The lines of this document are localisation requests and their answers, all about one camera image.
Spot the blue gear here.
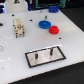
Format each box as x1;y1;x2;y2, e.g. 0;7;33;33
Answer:
39;20;51;29

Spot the red gear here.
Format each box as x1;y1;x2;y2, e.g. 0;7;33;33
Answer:
49;26;59;34

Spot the black-framed peg base plate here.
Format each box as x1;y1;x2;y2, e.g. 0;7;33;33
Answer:
25;46;65;68

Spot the small blue part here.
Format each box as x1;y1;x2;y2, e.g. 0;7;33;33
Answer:
49;6;59;13

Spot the beige connector block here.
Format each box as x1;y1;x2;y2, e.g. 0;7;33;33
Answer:
13;18;25;37

